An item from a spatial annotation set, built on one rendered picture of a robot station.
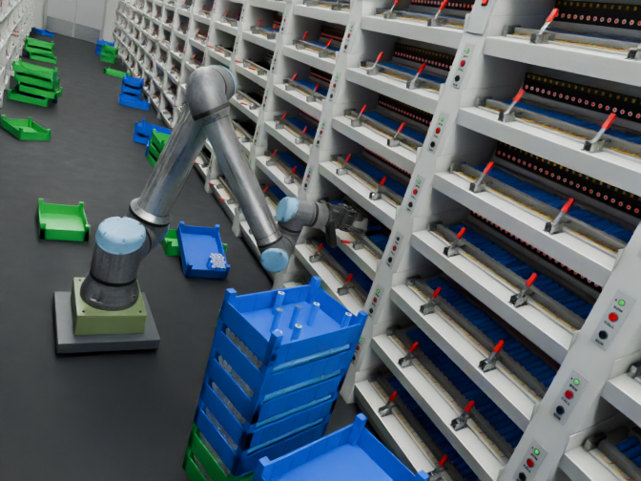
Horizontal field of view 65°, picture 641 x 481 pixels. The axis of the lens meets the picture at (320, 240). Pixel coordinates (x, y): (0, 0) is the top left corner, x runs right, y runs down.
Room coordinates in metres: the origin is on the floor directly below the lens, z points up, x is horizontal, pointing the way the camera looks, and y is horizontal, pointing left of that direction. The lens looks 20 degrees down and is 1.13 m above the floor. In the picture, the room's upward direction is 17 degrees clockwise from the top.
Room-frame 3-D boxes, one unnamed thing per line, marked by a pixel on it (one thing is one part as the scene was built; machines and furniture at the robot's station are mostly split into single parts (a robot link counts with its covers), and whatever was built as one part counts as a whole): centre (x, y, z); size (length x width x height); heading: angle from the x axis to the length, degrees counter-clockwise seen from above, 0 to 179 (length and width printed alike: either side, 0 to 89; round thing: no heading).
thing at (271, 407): (1.08, 0.00, 0.36); 0.30 x 0.20 x 0.08; 139
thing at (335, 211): (1.75, -0.04, 0.59); 0.12 x 0.08 x 0.09; 121
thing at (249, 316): (1.08, 0.00, 0.52); 0.30 x 0.20 x 0.08; 139
